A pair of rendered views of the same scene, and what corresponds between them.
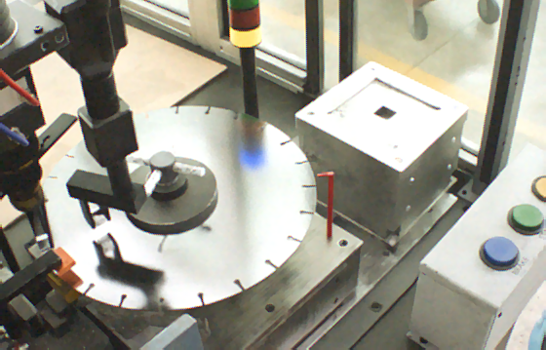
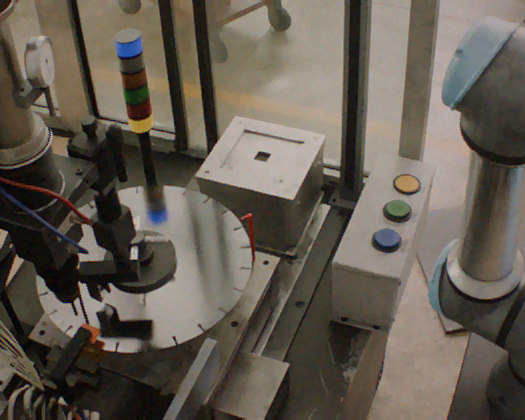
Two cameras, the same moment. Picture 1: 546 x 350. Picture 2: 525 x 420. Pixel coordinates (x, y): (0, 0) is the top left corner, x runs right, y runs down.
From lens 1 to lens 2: 0.38 m
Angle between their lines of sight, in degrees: 16
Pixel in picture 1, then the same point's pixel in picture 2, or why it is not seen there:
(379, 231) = (280, 247)
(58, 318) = (93, 377)
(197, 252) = (182, 296)
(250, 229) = (211, 270)
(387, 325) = (312, 315)
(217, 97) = not seen: hidden behind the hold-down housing
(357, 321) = (290, 318)
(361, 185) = (259, 216)
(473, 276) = (374, 261)
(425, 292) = (340, 282)
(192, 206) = (164, 265)
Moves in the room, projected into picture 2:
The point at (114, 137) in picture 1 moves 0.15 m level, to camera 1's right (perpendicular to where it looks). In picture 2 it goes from (123, 231) to (233, 194)
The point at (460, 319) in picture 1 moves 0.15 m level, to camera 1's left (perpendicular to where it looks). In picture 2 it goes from (372, 294) to (286, 328)
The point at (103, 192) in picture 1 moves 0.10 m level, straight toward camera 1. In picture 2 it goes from (111, 272) to (154, 316)
